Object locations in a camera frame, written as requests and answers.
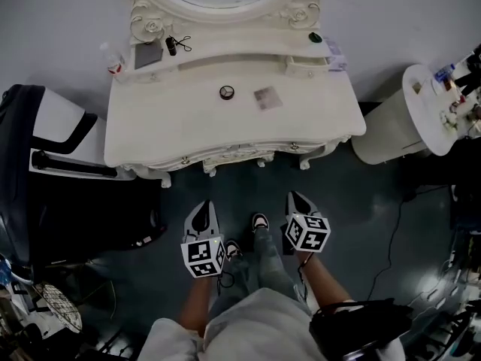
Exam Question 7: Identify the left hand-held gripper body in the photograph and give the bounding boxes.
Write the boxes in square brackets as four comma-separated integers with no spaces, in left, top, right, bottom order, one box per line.
[180,233,226,280]

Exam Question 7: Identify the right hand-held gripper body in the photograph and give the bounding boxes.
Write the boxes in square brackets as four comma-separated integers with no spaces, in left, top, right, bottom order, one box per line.
[280,212,331,256]

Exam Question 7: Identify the white ornate vanity table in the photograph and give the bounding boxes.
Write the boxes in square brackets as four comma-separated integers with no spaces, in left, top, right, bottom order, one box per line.
[103,0,368,190]

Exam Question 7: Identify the person's right forearm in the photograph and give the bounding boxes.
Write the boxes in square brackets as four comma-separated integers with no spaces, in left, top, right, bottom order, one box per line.
[296,252,354,308]

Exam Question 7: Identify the person's left forearm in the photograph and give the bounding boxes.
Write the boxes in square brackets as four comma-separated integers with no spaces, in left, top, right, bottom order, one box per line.
[176,275,226,334]

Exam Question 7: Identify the person's left shoe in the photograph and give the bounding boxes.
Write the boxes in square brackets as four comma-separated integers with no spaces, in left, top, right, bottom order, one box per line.
[224,238,244,262]

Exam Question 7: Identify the person's shoe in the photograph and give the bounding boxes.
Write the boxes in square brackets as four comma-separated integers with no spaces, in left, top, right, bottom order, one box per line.
[251,212,270,235]
[224,238,244,262]

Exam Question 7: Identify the person's right shoe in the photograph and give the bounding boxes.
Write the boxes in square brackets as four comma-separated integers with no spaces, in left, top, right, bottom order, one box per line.
[251,212,270,235]

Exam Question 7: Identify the person's blue jeans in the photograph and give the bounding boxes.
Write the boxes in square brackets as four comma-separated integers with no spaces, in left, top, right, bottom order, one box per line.
[225,226,311,310]

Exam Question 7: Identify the person's white shirt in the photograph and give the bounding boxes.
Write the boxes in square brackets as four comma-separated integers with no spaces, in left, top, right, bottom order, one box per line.
[138,287,407,361]

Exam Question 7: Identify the black waist pack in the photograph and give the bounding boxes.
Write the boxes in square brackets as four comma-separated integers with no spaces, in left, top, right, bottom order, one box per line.
[310,298,414,361]

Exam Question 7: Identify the grey checkered card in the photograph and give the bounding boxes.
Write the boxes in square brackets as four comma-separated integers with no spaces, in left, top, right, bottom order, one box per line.
[253,86,283,111]

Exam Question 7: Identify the grey plastic bin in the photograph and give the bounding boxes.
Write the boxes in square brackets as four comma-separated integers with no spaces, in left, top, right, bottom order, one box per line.
[0,84,168,266]

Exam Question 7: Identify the round patterned mesh disc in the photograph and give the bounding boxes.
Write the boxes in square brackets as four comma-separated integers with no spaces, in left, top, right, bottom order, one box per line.
[40,282,83,334]

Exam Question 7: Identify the group of small cosmetics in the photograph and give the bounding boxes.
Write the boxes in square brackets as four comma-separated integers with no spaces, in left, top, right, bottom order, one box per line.
[411,47,481,135]

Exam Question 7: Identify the grey square pad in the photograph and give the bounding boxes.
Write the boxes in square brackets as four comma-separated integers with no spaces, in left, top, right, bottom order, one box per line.
[135,42,165,71]

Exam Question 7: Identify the clear plastic bottle red label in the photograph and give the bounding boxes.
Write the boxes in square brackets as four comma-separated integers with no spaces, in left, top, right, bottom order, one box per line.
[100,42,126,78]

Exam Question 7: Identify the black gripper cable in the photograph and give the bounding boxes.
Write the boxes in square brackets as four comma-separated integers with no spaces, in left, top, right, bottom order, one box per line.
[216,271,237,297]
[296,252,316,301]

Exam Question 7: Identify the long black floor cable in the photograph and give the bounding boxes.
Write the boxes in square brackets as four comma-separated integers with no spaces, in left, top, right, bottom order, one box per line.
[366,185,452,300]

